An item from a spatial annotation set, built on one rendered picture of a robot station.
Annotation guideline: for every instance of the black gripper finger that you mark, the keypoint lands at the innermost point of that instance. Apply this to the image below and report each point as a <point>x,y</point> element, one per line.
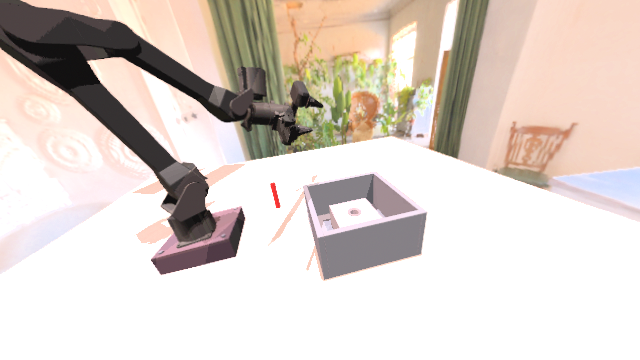
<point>304,130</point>
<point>313,103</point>

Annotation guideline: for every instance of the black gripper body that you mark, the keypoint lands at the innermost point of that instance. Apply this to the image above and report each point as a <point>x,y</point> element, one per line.
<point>299,95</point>

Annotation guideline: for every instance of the red peg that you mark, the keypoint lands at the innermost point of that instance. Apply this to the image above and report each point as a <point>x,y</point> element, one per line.
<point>275,194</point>

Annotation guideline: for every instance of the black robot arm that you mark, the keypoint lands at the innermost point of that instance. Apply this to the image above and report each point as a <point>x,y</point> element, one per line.
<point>57,44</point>

